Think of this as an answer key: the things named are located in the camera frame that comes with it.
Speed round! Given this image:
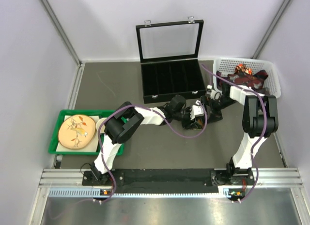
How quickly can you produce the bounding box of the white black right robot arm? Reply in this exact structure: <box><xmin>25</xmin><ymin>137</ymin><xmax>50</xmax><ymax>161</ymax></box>
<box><xmin>201</xmin><ymin>84</ymin><xmax>279</xmax><ymax>186</ymax></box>

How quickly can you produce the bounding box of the black glass-lid storage case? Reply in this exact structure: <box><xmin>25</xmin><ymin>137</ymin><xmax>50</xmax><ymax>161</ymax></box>
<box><xmin>136</xmin><ymin>17</ymin><xmax>206</xmax><ymax>104</ymax></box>

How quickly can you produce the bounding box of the cream ceramic cup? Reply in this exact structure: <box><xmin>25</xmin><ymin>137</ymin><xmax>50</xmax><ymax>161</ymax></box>
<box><xmin>96</xmin><ymin>118</ymin><xmax>106</xmax><ymax>134</ymax></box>

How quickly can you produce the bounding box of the white perforated plastic basket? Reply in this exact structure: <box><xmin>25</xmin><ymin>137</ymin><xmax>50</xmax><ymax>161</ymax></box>
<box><xmin>213</xmin><ymin>58</ymin><xmax>281</xmax><ymax>98</ymax></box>

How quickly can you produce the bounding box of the red floral rolled tie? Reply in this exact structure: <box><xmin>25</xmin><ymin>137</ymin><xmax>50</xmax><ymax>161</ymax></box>
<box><xmin>234</xmin><ymin>63</ymin><xmax>252</xmax><ymax>75</ymax></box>

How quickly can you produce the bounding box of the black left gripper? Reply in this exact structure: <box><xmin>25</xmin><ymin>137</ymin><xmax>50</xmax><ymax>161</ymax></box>
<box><xmin>172</xmin><ymin>105</ymin><xmax>197</xmax><ymax>129</ymax></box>

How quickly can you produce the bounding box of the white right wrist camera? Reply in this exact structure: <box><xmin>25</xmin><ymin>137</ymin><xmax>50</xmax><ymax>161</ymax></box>
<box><xmin>206</xmin><ymin>85</ymin><xmax>221</xmax><ymax>100</ymax></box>

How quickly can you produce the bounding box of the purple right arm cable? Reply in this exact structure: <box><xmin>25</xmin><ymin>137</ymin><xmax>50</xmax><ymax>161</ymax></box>
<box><xmin>201</xmin><ymin>63</ymin><xmax>268</xmax><ymax>203</ymax></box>

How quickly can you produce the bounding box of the orange blue leaf-pattern tie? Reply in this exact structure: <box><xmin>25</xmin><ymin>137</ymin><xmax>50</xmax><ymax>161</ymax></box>
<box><xmin>191</xmin><ymin>118</ymin><xmax>205</xmax><ymax>130</ymax></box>

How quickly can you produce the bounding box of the round beige painted plate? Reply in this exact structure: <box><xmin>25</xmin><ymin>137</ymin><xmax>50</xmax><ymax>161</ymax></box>
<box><xmin>58</xmin><ymin>114</ymin><xmax>96</xmax><ymax>150</ymax></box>

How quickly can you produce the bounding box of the dark red patterned tie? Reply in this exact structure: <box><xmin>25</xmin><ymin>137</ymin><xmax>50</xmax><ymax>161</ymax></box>
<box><xmin>217</xmin><ymin>70</ymin><xmax>270</xmax><ymax>95</ymax></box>

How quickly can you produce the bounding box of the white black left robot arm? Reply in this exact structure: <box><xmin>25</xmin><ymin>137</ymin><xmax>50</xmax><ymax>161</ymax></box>
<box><xmin>91</xmin><ymin>95</ymin><xmax>207</xmax><ymax>185</ymax></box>

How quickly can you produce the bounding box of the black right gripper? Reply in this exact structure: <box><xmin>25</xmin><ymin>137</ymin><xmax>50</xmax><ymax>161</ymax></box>
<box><xmin>197</xmin><ymin>96</ymin><xmax>237</xmax><ymax>124</ymax></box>

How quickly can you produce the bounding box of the aluminium frame rail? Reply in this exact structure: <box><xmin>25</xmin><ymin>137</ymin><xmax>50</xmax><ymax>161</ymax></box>
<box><xmin>39</xmin><ymin>168</ymin><xmax>303</xmax><ymax>188</ymax></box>

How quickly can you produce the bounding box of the green plastic tray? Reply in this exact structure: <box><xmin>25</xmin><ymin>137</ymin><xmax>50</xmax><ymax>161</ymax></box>
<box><xmin>48</xmin><ymin>109</ymin><xmax>114</xmax><ymax>155</ymax></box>

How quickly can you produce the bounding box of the grey slotted cable duct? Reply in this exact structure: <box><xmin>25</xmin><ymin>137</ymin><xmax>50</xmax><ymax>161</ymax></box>
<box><xmin>48</xmin><ymin>186</ymin><xmax>241</xmax><ymax>200</ymax></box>

